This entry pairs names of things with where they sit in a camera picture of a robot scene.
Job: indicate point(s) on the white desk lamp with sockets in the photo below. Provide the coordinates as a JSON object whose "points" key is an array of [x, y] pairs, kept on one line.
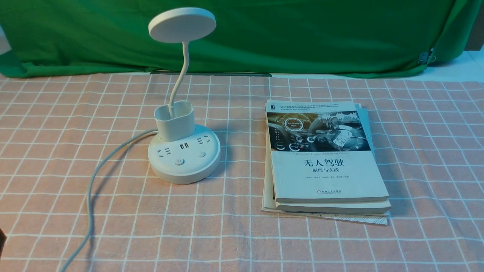
{"points": [[182, 152]]}

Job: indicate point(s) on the bottom thin booklet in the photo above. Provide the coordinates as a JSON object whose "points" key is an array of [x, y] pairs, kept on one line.
{"points": [[340, 217]]}

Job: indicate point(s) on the top book with car cover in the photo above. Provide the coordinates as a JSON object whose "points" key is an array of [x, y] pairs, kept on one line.
{"points": [[325, 166]]}

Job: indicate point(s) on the pink checkered tablecloth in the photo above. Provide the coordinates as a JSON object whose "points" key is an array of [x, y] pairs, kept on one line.
{"points": [[54, 131]]}

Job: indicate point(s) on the metal binder clip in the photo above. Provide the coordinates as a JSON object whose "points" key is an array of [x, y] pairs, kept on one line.
{"points": [[427, 58]]}

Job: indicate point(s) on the green backdrop cloth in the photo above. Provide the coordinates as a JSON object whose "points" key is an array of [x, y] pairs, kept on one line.
{"points": [[367, 39]]}

